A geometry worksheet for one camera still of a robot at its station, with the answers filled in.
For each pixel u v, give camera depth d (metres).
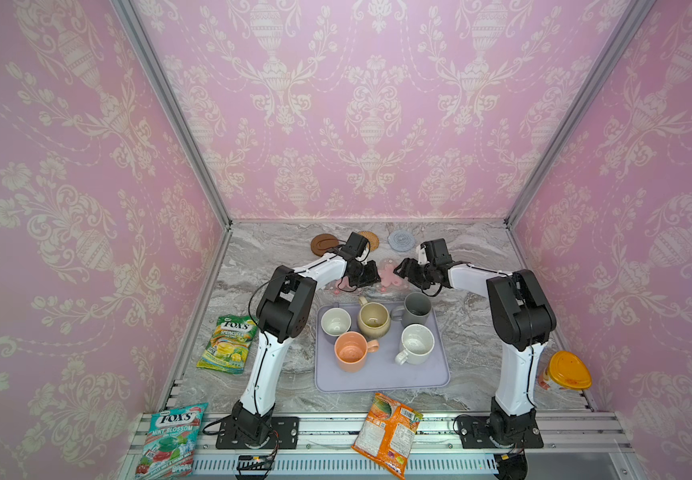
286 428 0.75
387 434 0.72
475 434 0.73
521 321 0.53
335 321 0.90
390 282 1.03
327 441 0.74
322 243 1.13
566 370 0.75
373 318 0.92
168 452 0.70
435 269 0.85
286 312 0.58
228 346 0.87
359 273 0.90
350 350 0.87
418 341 0.87
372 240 1.15
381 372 0.85
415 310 0.94
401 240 1.16
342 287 0.94
